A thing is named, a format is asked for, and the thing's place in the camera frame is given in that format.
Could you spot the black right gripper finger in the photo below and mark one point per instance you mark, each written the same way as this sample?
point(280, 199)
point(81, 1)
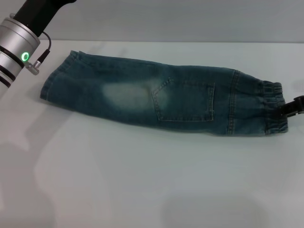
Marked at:
point(299, 99)
point(288, 110)

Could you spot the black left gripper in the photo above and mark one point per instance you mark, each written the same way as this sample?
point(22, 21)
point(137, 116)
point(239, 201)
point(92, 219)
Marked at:
point(35, 14)

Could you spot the blue denim shorts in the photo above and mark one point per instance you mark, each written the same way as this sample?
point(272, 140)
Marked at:
point(118, 99)

